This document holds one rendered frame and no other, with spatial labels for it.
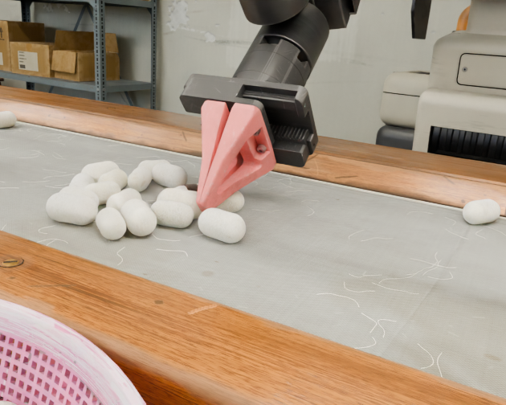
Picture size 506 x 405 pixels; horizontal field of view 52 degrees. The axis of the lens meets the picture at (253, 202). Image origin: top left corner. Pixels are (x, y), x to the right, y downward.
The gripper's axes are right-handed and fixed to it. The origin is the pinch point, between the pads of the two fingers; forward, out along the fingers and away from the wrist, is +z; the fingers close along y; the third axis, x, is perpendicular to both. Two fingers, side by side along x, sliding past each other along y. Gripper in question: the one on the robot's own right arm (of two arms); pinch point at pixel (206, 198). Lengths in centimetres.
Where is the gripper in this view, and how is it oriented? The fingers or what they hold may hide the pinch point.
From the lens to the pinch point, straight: 38.4
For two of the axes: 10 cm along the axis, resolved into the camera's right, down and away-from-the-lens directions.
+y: 8.9, 2.0, -4.1
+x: 2.4, 5.6, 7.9
